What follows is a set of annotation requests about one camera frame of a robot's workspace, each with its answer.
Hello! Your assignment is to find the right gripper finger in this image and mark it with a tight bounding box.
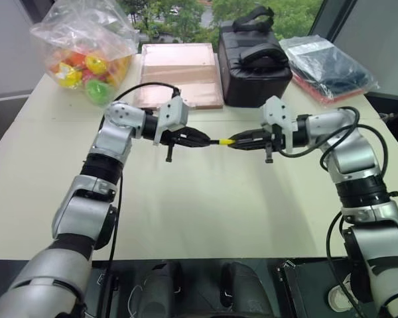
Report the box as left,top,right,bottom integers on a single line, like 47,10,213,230
230,139,265,150
229,130,265,142

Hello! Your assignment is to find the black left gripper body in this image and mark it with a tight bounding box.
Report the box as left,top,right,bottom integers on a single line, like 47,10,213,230
159,126,190,164

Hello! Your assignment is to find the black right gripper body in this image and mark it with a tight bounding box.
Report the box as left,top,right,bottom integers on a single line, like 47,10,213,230
262,124,285,164

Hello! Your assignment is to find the copper coloured flat board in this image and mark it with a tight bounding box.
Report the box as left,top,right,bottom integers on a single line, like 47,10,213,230
139,42,225,111

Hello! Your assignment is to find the green toy ball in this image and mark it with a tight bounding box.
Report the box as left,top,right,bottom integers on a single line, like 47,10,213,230
85,78,113,103

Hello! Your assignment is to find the clear bag of dark clothing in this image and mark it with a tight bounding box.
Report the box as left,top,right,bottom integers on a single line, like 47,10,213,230
279,34,381,106

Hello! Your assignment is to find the yellow and red toy ball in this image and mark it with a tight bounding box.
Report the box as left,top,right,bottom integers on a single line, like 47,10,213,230
84,55,107,76

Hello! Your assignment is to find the clear plastic bag of toys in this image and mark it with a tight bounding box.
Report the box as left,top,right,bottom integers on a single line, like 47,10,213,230
29,0,141,107

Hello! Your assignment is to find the dark rounded shape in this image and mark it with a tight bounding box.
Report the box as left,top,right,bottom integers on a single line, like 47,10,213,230
219,261,274,318
141,261,184,318

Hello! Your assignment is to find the black box under table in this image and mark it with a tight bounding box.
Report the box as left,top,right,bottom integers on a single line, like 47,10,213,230
275,259,353,318

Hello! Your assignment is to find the white round object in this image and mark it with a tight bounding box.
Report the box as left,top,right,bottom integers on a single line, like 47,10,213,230
327,285,354,313

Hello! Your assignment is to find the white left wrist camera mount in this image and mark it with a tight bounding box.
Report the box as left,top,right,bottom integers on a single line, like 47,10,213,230
153,95,190,147

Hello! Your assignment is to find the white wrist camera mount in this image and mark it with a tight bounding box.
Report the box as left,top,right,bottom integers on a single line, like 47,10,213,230
260,95,299,148
153,95,190,147

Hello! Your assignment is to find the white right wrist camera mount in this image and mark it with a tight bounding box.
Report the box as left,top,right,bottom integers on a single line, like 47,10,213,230
260,95,299,148

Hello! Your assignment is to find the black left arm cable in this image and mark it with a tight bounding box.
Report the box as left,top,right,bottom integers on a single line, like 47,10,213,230
103,82,182,266

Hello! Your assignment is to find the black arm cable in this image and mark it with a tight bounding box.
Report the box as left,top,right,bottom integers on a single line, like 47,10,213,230
279,106,398,318
103,82,182,266

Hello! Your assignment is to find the black bag with strap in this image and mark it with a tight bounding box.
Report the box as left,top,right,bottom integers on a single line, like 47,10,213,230
217,5,294,108

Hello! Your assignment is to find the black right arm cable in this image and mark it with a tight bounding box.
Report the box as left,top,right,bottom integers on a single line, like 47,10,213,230
279,106,398,318

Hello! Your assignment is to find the thin white cord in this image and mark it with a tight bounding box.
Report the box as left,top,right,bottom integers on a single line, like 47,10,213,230
128,284,145,316

